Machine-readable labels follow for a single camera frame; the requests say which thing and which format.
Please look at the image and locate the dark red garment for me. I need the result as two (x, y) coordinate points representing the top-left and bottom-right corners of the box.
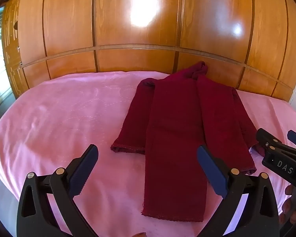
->
(111, 62), (257, 222)

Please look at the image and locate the person's right hand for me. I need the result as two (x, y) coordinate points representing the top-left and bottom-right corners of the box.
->
(279, 185), (296, 224)

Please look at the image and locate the pink bedspread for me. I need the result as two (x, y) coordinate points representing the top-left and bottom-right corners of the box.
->
(0, 72), (296, 236)

